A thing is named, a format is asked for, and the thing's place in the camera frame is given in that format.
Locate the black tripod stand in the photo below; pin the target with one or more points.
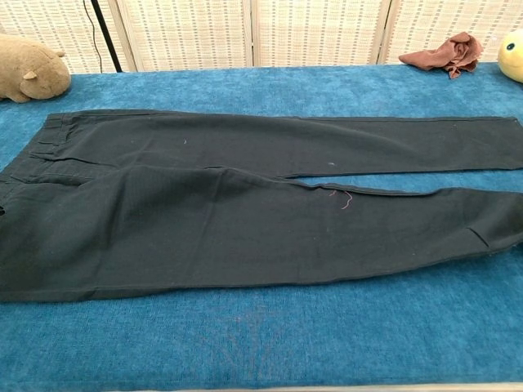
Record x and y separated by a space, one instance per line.
107 41

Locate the black trousers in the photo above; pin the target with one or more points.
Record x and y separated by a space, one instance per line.
163 224

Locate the yellow chick plush toy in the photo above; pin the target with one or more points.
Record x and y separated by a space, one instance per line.
512 57

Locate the brown capybara plush toy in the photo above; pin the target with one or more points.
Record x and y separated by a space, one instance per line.
28 69

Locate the blue table mat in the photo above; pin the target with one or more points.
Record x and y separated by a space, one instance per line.
261 335

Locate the bamboo folding screen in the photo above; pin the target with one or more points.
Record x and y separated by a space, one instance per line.
196 32

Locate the crumpled brown cloth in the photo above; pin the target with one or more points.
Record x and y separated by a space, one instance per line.
445 55

